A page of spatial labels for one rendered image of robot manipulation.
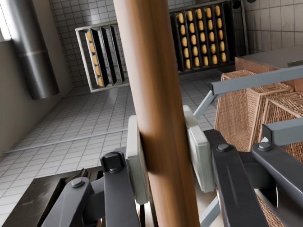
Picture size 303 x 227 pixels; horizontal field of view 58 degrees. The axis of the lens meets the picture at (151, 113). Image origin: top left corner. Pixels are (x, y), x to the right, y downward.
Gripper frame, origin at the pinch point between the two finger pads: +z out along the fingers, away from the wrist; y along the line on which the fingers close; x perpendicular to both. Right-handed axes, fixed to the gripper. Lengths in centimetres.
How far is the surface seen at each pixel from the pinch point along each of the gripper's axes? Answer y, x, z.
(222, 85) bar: 27, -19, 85
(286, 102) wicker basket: 49, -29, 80
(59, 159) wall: -81, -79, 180
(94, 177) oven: -47, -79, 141
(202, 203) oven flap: 14, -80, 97
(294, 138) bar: 28, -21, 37
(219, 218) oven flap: 19, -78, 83
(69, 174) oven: -66, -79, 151
